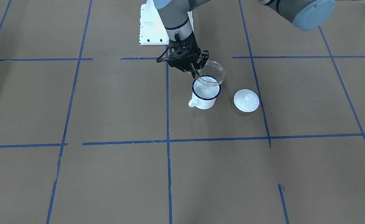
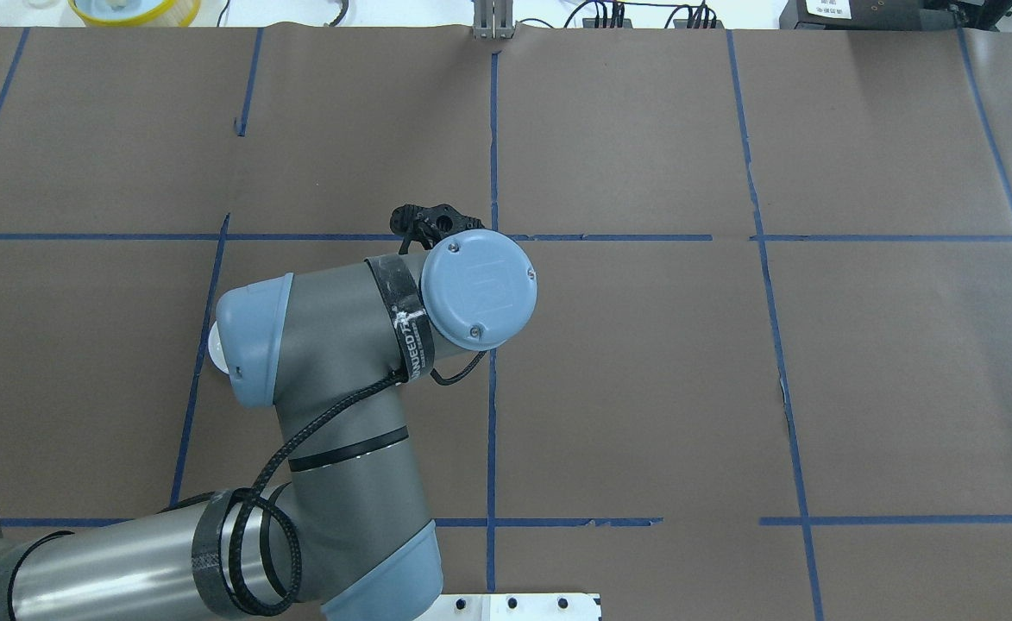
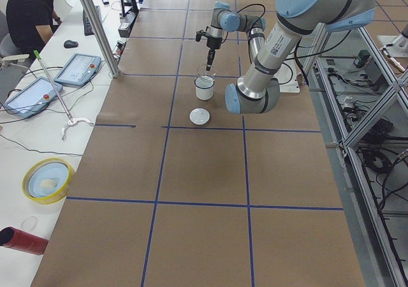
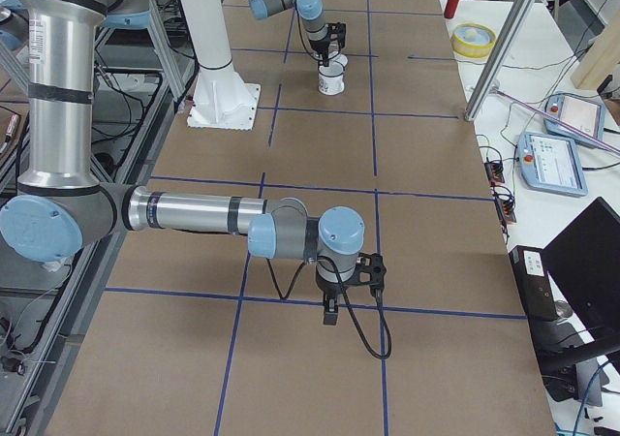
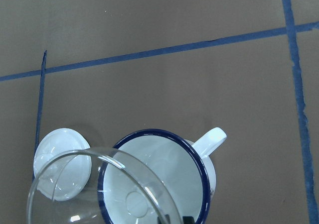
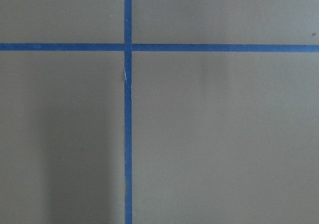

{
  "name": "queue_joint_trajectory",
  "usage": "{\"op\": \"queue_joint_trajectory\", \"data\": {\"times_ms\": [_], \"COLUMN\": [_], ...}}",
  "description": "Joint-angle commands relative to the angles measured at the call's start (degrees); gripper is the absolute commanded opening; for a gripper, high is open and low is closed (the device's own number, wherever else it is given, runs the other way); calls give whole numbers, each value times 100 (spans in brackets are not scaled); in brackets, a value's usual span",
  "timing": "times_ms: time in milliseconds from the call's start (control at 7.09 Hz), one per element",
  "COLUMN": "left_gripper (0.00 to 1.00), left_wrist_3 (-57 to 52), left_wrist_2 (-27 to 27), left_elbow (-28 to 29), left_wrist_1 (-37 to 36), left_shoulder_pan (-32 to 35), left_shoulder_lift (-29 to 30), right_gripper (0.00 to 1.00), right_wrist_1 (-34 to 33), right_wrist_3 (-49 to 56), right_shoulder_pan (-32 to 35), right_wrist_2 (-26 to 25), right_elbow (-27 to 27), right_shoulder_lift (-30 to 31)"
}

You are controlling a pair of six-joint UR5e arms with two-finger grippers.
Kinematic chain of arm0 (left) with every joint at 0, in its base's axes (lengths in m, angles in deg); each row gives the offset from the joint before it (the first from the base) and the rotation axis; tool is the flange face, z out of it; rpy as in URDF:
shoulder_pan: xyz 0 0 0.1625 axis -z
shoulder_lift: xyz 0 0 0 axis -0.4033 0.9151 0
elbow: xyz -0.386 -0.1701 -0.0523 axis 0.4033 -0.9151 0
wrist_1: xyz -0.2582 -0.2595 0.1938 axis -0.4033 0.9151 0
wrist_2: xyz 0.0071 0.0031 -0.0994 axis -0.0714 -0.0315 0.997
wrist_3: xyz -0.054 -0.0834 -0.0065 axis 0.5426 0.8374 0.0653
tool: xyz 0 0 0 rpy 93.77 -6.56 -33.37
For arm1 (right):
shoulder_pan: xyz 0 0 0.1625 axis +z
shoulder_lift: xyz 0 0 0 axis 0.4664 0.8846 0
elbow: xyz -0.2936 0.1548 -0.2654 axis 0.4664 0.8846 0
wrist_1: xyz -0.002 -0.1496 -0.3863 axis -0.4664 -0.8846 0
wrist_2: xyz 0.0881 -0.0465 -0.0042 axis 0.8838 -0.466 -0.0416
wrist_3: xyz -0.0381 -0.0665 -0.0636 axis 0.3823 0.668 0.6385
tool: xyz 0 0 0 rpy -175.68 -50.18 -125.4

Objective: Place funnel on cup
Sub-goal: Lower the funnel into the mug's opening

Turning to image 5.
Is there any clear glass funnel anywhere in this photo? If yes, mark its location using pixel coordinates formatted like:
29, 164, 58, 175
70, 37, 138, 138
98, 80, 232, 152
26, 148, 182, 224

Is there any white mug lid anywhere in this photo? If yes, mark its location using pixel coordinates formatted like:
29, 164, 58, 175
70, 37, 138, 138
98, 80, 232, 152
33, 128, 92, 201

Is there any white enamel mug blue rim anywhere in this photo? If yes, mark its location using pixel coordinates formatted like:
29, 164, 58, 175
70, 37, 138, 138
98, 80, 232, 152
98, 127, 227, 224

